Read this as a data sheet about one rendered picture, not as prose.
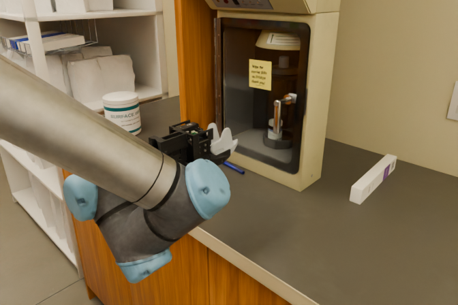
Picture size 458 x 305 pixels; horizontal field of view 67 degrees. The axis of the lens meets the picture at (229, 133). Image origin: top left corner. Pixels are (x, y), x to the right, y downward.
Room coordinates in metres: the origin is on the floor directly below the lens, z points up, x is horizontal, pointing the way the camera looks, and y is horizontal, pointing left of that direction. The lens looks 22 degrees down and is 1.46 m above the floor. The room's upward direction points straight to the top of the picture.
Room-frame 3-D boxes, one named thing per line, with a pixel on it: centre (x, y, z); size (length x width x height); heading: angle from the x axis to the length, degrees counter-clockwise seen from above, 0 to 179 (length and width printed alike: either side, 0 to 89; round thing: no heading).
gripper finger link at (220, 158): (0.63, 0.03, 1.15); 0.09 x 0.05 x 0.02; 134
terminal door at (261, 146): (0.94, -0.08, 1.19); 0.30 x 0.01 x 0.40; 46
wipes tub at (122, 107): (1.28, 0.41, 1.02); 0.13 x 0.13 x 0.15
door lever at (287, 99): (0.84, -0.13, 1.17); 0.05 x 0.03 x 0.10; 136
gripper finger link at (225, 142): (0.67, 0.01, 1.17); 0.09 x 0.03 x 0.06; 134
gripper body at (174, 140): (0.60, 0.09, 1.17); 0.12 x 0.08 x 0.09; 137
